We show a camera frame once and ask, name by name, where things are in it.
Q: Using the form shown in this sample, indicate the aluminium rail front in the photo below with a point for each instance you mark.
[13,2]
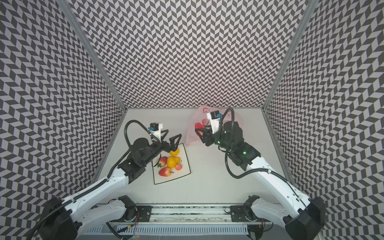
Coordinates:
[192,214]

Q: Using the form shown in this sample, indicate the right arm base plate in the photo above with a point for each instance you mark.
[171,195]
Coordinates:
[241,214]

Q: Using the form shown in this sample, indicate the red yellow fake apple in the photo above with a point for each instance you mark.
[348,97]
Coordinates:
[165,172]

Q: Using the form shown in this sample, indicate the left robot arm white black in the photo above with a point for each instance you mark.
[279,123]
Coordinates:
[56,223]

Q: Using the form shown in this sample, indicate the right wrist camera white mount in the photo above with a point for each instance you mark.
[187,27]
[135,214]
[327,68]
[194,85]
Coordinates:
[214,119]

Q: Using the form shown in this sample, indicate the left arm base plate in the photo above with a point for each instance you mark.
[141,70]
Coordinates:
[137,214]

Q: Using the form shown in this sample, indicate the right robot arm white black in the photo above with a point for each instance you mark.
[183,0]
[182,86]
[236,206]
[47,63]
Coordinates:
[286,193]

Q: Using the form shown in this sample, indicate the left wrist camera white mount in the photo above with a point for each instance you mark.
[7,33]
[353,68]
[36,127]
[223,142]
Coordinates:
[155,128]

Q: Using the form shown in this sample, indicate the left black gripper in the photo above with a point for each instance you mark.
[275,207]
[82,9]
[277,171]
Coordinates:
[174,146]

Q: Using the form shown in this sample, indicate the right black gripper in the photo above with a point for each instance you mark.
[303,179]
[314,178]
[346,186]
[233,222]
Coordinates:
[209,138]

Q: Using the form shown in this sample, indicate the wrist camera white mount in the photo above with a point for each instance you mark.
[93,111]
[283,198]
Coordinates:
[214,119]
[155,128]

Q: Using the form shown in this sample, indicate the orange yellow fake mango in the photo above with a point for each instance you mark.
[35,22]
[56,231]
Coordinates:
[175,153]

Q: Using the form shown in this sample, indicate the pink plastic bag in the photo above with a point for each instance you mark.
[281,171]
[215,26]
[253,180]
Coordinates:
[227,115]

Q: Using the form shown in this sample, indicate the yellow fake pear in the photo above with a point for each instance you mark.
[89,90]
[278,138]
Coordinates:
[173,161]

